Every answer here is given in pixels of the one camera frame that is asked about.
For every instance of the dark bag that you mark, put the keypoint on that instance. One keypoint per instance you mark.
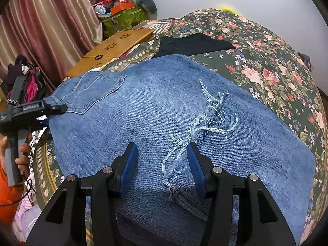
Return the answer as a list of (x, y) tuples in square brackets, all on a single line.
[(305, 61)]

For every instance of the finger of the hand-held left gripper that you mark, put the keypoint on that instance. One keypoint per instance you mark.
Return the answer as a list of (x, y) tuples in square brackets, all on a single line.
[(57, 109)]

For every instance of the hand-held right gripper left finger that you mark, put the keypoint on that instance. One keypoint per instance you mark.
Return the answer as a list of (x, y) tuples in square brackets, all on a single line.
[(129, 166)]

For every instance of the person's left hand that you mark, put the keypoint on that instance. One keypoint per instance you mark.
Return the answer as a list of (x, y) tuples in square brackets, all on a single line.
[(25, 156)]

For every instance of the black folded cloth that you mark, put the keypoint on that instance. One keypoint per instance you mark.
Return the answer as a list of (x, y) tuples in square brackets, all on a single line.
[(194, 44)]

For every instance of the wooden lap desk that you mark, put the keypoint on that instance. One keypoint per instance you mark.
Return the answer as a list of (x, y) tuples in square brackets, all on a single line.
[(115, 46)]

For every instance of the dark pink clothes pile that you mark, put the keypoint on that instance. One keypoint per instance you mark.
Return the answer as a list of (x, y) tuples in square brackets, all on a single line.
[(30, 82)]

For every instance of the striped brown curtain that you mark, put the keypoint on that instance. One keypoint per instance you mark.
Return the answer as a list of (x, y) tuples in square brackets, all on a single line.
[(51, 25)]

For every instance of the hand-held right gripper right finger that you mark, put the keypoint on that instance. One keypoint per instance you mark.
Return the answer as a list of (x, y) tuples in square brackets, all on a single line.
[(196, 169)]

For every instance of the blue denim pants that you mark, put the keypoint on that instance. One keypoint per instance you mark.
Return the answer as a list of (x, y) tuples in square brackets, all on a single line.
[(153, 102)]

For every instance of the pink white cloth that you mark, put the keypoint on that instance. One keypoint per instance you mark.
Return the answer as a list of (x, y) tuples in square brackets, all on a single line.
[(25, 217)]

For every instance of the orange box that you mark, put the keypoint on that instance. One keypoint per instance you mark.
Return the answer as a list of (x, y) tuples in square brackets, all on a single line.
[(122, 7)]

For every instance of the striped blanket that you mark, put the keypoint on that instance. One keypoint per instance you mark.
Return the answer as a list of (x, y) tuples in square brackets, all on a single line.
[(158, 25)]

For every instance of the green storage box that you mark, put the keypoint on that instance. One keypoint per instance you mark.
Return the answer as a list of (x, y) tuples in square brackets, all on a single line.
[(123, 20)]

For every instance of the floral covered bed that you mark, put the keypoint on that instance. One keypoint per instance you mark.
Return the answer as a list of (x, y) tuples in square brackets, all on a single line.
[(269, 56)]

